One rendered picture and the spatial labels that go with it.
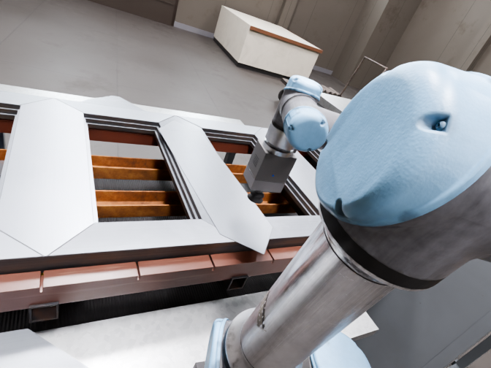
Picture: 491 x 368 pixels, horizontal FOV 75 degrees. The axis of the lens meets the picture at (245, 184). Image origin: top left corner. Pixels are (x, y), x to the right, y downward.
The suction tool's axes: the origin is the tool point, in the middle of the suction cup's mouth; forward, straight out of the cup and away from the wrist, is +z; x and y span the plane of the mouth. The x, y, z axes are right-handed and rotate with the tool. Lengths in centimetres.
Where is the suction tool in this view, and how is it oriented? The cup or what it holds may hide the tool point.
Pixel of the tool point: (255, 198)
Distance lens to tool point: 82.2
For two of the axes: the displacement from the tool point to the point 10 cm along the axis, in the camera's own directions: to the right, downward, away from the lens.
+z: -3.3, 7.9, 5.1
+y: -9.0, -1.0, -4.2
